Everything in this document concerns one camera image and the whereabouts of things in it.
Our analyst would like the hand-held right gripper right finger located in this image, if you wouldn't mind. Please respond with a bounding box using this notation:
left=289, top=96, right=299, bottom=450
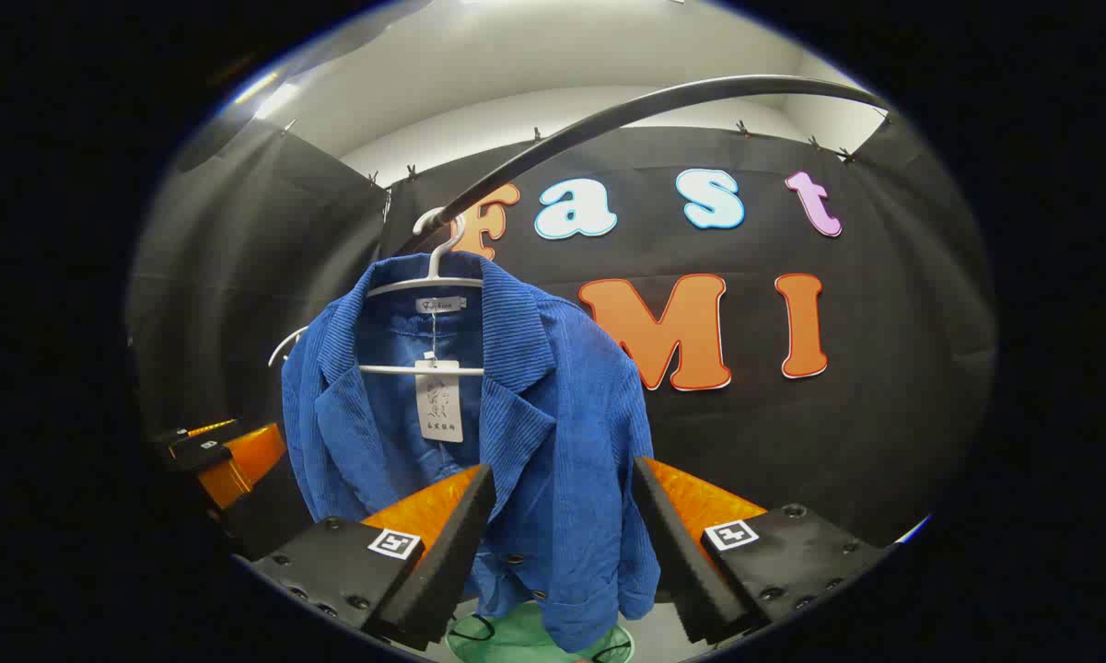
left=632, top=456, right=894, bottom=646

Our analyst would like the black metal clothes rack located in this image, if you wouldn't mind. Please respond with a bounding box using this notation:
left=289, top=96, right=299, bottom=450
left=391, top=76, right=890, bottom=259

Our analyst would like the green laundry hamper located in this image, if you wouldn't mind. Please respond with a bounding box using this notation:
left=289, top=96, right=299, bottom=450
left=445, top=599, right=636, bottom=663

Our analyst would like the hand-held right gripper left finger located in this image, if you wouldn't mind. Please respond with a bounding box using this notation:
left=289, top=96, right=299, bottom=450
left=250, top=463, right=498, bottom=652

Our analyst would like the blue corduroy jacket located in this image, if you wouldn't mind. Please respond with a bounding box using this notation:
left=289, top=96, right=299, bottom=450
left=281, top=253, right=661, bottom=655

